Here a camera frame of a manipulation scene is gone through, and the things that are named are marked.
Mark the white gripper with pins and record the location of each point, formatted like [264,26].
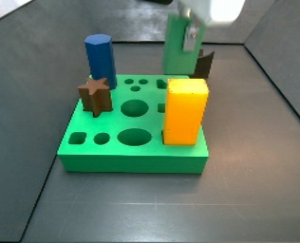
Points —
[209,12]

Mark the green arch block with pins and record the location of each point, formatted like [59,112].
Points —
[178,62]

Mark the green shape sorter board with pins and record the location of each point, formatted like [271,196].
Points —
[121,141]

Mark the black curved holder stand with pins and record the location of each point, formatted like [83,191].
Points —
[204,65]

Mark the yellow rectangular block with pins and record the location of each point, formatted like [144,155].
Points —
[185,105]

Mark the blue octagonal prism block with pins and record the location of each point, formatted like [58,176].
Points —
[99,56]

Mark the brown star block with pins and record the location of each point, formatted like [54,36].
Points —
[95,95]

